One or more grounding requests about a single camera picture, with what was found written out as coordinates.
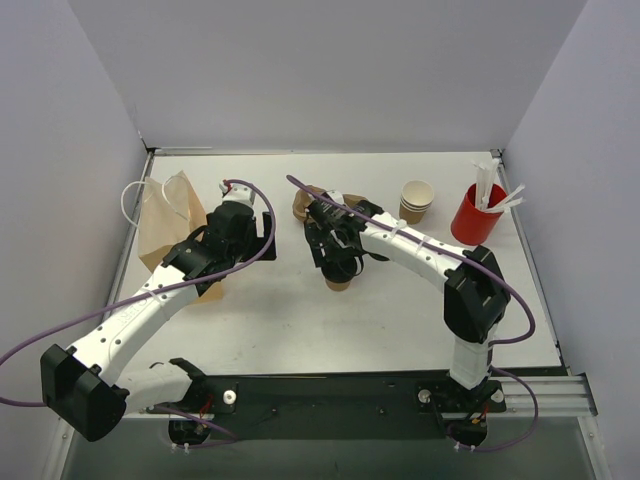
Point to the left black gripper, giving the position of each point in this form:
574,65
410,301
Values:
257,235

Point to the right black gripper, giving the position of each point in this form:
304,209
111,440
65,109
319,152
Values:
320,240

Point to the brown paper coffee cup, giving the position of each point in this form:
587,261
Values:
337,287

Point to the red cylindrical straw holder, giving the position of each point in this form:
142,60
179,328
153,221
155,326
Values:
470,225

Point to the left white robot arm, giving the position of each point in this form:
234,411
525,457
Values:
107,350

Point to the black plastic cup lid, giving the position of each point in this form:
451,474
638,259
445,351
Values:
343,271

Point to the brown paper bag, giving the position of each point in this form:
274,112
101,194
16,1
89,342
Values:
170,211

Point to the stack of paper cups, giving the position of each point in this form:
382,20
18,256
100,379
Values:
416,197

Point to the brown cardboard cup carrier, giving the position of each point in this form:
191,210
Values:
331,208

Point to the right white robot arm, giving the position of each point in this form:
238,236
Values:
474,302

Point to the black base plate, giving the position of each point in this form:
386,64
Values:
325,405

